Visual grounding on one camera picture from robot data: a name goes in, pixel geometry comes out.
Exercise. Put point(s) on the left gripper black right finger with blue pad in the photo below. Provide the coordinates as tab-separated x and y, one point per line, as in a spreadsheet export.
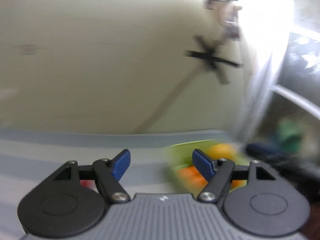
254	198

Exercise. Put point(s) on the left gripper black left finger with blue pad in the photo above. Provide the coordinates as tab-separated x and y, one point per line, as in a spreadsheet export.
59	207

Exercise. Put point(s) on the window frame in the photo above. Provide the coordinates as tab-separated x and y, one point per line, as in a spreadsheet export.
284	97

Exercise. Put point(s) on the large yellow citrus fruit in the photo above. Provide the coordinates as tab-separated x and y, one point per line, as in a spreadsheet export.
219	151

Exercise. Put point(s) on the red cherry tomato upper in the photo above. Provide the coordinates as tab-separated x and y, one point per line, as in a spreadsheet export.
88	184

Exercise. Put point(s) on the large orange tangerine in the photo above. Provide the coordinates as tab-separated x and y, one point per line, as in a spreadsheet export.
191	178

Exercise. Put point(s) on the light green plastic basket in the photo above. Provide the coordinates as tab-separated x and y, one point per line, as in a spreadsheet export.
180	155

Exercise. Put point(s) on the white power strip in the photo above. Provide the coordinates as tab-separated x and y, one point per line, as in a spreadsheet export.
227	13

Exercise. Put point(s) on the black tape cross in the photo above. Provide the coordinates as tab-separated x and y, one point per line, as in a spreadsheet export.
210	60

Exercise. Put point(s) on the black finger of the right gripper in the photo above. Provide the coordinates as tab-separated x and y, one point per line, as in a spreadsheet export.
262	151

